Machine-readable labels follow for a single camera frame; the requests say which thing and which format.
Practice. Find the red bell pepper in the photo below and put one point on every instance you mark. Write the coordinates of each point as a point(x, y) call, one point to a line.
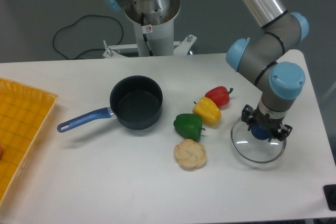
point(219, 95)

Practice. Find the yellow plastic basket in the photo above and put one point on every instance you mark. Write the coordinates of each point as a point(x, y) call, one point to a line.
point(24, 112)

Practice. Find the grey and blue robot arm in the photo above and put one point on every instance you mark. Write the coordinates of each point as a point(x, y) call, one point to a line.
point(279, 82)

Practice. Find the beige flower-shaped bread roll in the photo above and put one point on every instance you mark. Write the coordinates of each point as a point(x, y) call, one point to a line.
point(190, 155)

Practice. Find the black device at table corner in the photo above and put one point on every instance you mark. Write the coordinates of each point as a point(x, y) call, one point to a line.
point(329, 192)

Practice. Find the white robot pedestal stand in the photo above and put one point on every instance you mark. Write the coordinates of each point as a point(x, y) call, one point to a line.
point(153, 23)

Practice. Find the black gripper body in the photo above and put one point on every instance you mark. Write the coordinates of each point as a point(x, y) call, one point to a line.
point(263, 123)

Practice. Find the green bell pepper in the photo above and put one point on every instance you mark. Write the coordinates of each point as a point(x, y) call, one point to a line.
point(189, 126)

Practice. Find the dark saucepan with blue handle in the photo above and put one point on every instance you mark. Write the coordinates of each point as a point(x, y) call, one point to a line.
point(136, 101)

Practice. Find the glass lid with blue knob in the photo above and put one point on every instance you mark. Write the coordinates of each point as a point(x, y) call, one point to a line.
point(255, 144)

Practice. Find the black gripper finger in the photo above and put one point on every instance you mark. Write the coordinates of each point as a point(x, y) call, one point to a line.
point(280, 132)
point(248, 116)

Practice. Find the yellow bell pepper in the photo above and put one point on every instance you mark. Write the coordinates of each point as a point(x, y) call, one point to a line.
point(208, 111)

